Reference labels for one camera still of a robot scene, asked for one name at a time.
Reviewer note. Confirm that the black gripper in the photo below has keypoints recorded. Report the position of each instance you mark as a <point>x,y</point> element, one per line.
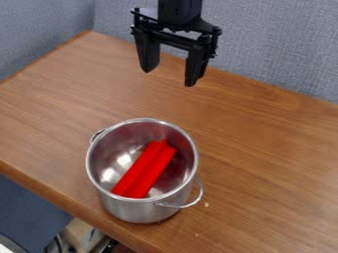
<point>178,15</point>

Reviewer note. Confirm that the red block object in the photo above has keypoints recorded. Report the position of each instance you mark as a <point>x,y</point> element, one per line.
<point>146,170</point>

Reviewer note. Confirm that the beige box under table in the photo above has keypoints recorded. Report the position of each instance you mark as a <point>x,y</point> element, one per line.
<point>85,237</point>

